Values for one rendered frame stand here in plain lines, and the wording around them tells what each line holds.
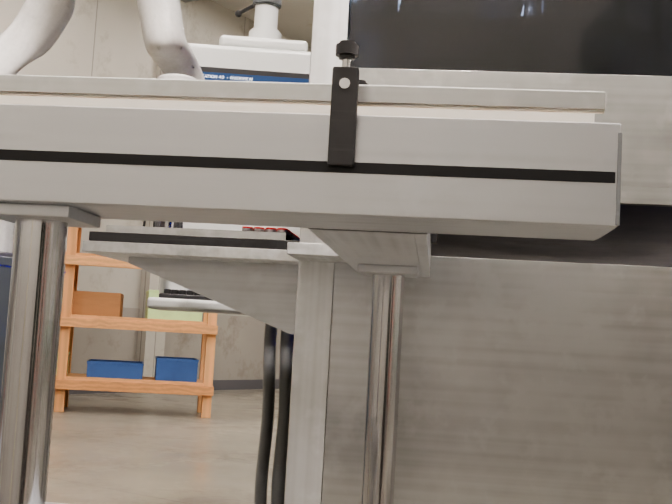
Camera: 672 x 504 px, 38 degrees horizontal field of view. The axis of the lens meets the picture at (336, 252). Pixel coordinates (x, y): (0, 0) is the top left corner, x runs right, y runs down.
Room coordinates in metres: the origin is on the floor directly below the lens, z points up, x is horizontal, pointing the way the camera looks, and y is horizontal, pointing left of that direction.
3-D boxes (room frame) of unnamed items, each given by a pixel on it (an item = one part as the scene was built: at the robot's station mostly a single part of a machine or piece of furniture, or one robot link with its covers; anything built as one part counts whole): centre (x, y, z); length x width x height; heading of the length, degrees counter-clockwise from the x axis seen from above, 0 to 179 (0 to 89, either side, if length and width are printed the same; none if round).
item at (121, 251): (2.08, 0.19, 0.87); 0.70 x 0.48 x 0.02; 174
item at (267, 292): (1.83, 0.22, 0.80); 0.34 x 0.03 x 0.13; 84
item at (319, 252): (1.63, 0.00, 0.87); 0.14 x 0.13 x 0.02; 84
